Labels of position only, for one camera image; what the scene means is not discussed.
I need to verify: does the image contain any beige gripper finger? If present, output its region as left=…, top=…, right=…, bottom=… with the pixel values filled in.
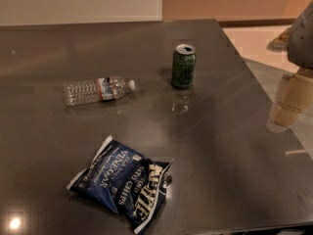
left=269, top=68, right=313, bottom=127
left=270, top=27, right=291, bottom=49

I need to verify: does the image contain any green soda can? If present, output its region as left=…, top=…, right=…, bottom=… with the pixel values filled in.
left=171, top=44, right=196, bottom=89

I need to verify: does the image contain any blue chip bag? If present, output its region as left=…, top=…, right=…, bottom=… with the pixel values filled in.
left=67, top=136, right=170, bottom=235

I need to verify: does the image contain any clear plastic water bottle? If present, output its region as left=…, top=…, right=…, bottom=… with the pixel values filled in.
left=64, top=76, right=136, bottom=106

